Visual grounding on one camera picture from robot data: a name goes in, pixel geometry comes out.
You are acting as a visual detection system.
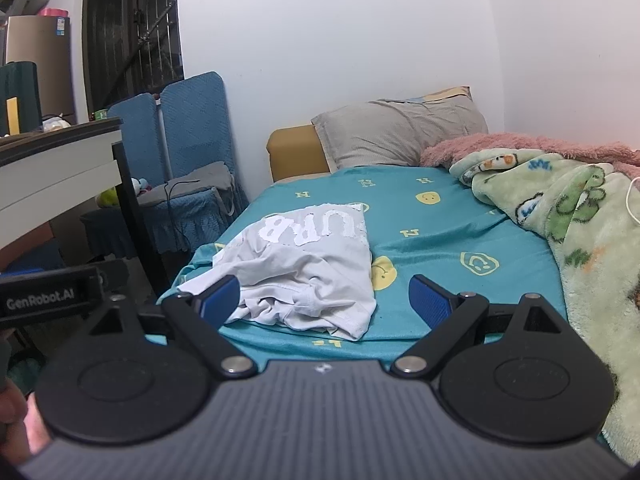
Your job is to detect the white cable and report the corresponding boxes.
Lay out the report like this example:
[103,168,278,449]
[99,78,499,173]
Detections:
[625,176,640,226]

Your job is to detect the plush toy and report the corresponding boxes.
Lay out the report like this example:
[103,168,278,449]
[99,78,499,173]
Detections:
[97,177,152,209]

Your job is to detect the person's left hand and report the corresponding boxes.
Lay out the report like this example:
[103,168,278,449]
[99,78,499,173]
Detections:
[0,385,47,468]

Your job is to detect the yellow patterned pillow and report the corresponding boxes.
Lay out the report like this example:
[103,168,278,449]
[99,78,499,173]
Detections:
[404,86,473,104]

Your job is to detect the white t-shirt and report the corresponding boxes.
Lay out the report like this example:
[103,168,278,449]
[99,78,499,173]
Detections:
[176,203,377,340]

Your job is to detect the green cartoon blanket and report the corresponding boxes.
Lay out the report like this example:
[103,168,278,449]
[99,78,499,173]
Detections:
[449,149,640,467]

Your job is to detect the dark wooden desk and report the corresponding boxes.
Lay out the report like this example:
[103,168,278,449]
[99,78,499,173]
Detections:
[0,116,167,301]

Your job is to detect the pink fluffy blanket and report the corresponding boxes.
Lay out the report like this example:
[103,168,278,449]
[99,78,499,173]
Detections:
[419,132,640,168]

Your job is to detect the grey pillow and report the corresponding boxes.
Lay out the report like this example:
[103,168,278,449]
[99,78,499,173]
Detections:
[311,94,489,170]

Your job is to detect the blue covered chair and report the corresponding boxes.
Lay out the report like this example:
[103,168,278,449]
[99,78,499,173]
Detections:
[135,71,250,254]
[80,92,165,261]

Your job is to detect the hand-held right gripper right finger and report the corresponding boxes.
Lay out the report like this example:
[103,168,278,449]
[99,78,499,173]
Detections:
[390,274,564,379]

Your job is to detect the dark window with grille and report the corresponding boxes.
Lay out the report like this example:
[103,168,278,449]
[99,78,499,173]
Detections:
[81,0,186,122]

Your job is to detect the beige refrigerator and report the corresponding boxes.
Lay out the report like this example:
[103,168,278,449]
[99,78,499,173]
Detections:
[5,15,76,126]

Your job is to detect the black cable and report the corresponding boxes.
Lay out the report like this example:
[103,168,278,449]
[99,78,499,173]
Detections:
[165,175,202,212]

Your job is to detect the grey cloth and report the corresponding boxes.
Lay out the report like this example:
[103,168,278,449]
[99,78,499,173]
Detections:
[136,161,236,207]

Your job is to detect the dark green chair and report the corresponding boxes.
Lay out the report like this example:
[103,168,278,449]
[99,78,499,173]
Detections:
[0,61,43,136]

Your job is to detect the yellow headboard cushion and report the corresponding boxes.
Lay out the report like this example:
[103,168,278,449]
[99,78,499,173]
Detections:
[266,122,331,182]

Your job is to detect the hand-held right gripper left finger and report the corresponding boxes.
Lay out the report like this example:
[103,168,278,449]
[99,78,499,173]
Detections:
[87,275,258,379]

